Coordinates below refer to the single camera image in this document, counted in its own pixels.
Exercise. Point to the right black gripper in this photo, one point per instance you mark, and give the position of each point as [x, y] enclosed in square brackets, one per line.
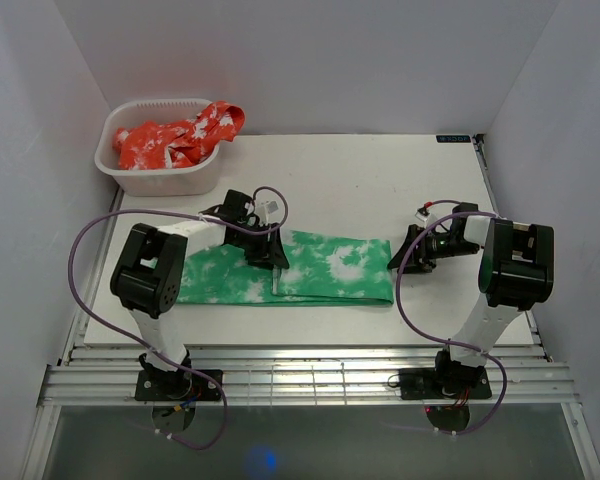
[419, 260]

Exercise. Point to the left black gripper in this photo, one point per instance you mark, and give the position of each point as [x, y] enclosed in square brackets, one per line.
[269, 253]

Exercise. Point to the green tie-dye trousers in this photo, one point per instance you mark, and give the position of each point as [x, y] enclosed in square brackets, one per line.
[324, 271]

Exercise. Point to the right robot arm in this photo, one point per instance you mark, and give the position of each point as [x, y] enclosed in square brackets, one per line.
[515, 273]

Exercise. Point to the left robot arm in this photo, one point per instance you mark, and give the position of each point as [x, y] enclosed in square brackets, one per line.
[147, 277]

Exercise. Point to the orange tie-dye trousers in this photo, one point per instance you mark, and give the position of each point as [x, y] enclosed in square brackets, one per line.
[179, 144]

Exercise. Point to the dark table label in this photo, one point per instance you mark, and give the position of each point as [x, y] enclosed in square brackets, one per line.
[453, 139]

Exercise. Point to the white plastic basket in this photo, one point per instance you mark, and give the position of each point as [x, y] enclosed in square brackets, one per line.
[196, 180]

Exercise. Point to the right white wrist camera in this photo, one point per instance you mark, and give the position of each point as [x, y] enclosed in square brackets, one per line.
[424, 215]

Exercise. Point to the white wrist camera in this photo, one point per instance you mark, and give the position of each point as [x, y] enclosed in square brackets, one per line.
[266, 211]
[424, 215]

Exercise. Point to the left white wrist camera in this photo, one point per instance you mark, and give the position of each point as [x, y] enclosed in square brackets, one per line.
[266, 211]

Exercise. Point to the aluminium rail frame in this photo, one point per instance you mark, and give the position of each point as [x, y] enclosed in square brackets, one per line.
[106, 376]

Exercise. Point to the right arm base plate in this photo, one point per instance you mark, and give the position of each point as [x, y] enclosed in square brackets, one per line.
[424, 384]

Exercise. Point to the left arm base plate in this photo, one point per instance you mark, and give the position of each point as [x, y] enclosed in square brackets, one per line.
[174, 386]

